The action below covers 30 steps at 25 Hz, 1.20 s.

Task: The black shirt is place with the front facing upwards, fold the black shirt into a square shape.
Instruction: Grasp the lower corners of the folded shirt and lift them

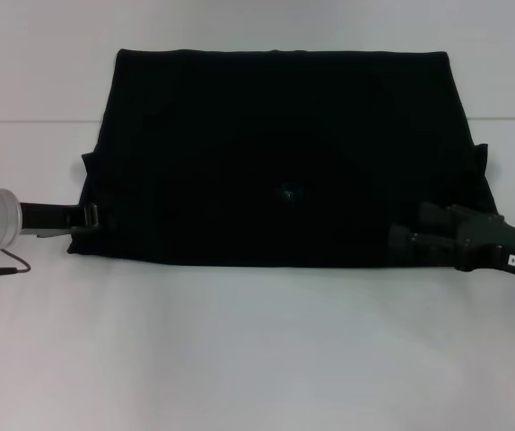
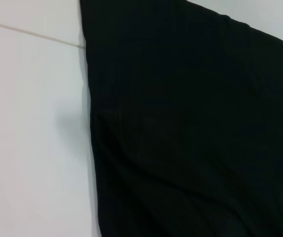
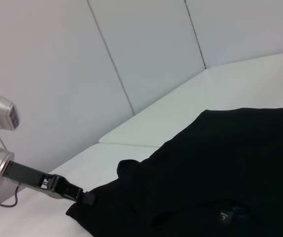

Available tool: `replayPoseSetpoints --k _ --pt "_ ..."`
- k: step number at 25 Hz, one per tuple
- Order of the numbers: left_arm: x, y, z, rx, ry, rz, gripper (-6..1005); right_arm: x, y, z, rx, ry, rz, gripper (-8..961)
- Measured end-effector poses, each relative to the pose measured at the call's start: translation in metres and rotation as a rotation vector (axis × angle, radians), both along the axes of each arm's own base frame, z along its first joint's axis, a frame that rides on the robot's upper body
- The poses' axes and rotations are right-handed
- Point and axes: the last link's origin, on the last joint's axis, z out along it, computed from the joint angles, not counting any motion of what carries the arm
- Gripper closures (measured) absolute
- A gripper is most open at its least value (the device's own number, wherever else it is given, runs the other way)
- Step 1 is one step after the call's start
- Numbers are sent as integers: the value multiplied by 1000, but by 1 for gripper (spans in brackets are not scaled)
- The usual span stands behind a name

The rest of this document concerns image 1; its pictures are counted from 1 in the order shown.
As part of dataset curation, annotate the left cable with red sleeve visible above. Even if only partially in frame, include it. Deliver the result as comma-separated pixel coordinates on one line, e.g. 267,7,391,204
0,246,33,277

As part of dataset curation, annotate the black shirt with FREE print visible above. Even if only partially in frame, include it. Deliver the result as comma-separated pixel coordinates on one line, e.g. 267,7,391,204
66,48,502,271

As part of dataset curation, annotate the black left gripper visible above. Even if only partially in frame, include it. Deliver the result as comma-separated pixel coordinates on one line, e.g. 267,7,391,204
19,201,103,239

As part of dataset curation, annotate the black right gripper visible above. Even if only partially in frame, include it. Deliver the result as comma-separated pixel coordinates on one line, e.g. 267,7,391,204
388,200,515,274

